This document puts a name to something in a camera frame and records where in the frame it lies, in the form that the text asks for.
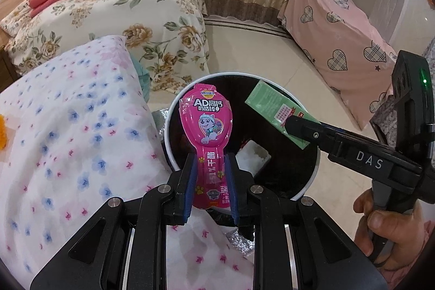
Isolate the right hand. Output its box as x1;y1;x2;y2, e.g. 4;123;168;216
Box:
353;189;426;271

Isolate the floral bed quilt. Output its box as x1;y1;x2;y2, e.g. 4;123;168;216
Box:
1;0;209;93

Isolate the pink snack wrapper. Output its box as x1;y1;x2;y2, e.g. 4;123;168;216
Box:
179;83;233;209

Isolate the silver foil mat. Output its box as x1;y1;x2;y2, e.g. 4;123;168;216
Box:
152;108;169;141

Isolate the black white-rimmed trash bin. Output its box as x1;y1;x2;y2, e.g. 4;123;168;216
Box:
161;72;320;200

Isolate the pink heart cloth cover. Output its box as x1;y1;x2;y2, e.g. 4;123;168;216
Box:
278;0;397;128

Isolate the white dotted bed sheet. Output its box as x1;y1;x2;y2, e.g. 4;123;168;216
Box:
0;35;256;290

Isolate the teal cloth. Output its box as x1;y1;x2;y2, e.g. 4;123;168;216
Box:
130;56;151;102

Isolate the white crumpled paper trash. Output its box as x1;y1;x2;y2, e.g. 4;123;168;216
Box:
235;141;271;177

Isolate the orange foam fruit net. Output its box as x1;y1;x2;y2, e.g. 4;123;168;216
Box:
0;115;8;150

